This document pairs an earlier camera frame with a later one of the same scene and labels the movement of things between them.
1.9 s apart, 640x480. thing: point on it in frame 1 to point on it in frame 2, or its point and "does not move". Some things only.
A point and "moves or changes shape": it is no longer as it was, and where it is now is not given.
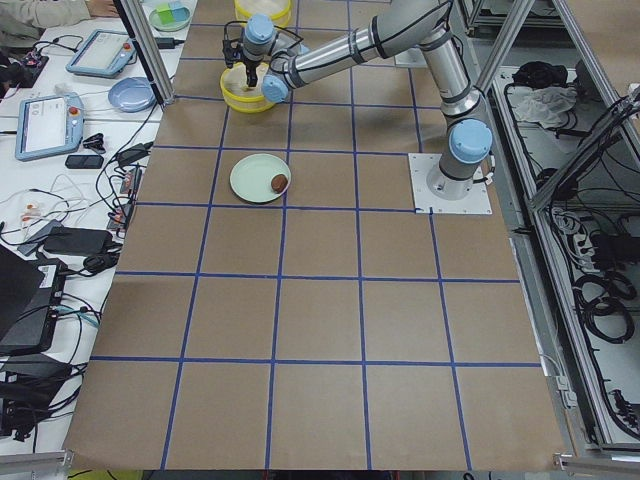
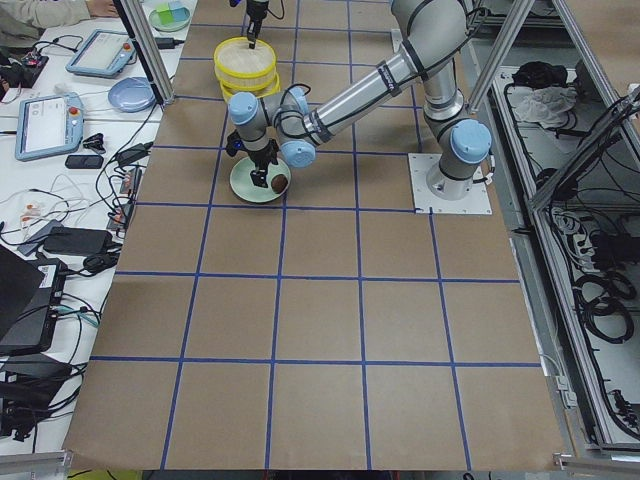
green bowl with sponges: (169, 16) does not move
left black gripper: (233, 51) to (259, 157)
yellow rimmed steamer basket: (279, 10) moves or changes shape
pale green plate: (252, 175) does not move
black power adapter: (167, 42) does not move
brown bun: (279, 182) does not move
